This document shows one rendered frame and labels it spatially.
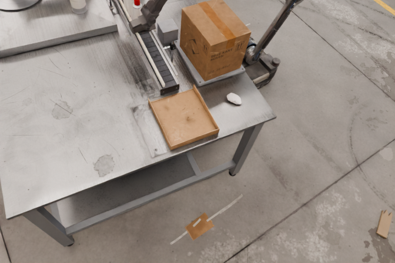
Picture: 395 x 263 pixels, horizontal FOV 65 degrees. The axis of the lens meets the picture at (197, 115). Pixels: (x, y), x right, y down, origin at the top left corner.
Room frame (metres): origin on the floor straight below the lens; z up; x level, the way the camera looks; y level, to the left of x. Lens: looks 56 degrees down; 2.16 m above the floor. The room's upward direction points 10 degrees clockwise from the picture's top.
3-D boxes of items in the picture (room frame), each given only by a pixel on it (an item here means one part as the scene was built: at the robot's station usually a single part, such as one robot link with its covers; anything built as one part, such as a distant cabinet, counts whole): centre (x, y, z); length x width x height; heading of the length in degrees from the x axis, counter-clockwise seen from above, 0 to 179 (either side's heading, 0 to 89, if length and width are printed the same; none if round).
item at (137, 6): (1.40, 0.43, 0.98); 0.05 x 0.05 x 0.20
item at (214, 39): (1.29, -0.01, 0.99); 0.30 x 0.24 x 0.27; 37
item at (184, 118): (0.86, 0.07, 0.85); 0.30 x 0.26 x 0.04; 33
